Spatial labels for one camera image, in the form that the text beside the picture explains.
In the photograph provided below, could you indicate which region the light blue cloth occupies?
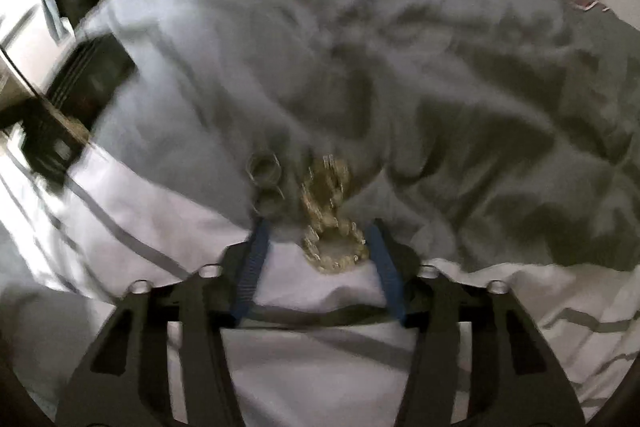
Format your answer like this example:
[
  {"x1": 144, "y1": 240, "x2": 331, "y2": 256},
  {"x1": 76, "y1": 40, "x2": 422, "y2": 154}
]
[{"x1": 36, "y1": 0, "x2": 68, "y2": 42}]

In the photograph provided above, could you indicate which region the black box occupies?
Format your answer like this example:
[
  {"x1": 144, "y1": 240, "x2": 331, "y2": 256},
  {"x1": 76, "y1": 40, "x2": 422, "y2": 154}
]
[{"x1": 22, "y1": 33, "x2": 139, "y2": 180}]

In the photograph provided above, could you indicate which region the grey striped duvet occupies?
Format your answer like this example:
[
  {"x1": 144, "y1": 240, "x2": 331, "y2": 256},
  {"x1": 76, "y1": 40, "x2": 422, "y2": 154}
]
[{"x1": 0, "y1": 0, "x2": 640, "y2": 427}]

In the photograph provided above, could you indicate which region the pale bead bracelet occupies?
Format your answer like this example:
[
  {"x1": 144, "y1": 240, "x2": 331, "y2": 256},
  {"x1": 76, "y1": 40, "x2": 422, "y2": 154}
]
[{"x1": 301, "y1": 219, "x2": 371, "y2": 276}]

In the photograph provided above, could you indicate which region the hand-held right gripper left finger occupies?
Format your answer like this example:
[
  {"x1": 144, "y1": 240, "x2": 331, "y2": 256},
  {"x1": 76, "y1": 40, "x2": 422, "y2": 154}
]
[{"x1": 54, "y1": 222, "x2": 272, "y2": 427}]

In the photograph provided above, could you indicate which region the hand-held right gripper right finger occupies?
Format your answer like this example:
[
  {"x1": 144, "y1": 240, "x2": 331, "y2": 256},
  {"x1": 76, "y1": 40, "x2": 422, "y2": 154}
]
[{"x1": 364, "y1": 219, "x2": 587, "y2": 427}]

